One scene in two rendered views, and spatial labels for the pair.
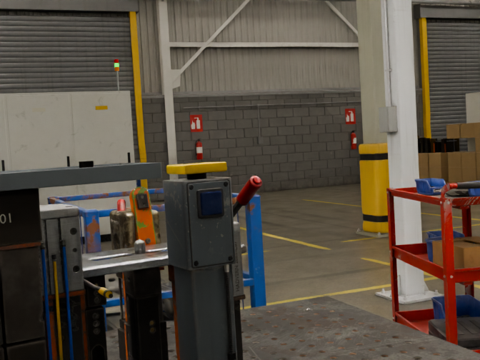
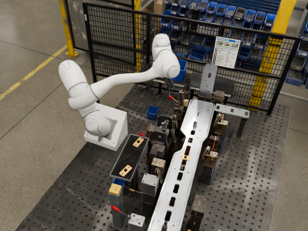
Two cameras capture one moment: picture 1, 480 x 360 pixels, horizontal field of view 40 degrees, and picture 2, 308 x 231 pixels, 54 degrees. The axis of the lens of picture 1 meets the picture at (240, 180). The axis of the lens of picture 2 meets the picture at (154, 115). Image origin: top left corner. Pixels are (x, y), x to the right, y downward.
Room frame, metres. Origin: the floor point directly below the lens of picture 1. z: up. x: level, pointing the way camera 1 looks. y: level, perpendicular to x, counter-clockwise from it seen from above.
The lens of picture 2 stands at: (1.73, -0.50, 2.74)
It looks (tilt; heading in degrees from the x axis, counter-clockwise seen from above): 44 degrees down; 135
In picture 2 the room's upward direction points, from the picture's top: 2 degrees clockwise
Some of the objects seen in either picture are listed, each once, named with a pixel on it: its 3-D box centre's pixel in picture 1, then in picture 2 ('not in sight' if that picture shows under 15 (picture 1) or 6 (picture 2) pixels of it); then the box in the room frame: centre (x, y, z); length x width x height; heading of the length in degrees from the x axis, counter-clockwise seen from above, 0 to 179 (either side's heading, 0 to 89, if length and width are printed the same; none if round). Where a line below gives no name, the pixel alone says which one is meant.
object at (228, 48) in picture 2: not in sight; (225, 52); (0.51, 1.58, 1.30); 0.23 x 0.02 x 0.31; 29
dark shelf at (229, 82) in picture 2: not in sight; (186, 79); (0.30, 1.33, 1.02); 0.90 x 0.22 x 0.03; 29
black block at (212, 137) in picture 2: not in sight; (211, 149); (0.93, 0.97, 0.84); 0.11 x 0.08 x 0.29; 29
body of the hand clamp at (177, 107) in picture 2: not in sight; (177, 121); (0.54, 0.97, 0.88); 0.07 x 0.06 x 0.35; 29
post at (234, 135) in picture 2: not in sight; (241, 126); (0.94, 1.37, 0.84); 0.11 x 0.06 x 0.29; 29
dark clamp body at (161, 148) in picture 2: not in sight; (157, 163); (0.76, 0.52, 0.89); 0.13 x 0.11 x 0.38; 29
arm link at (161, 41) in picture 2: not in sight; (161, 48); (0.66, 0.61, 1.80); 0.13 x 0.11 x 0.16; 153
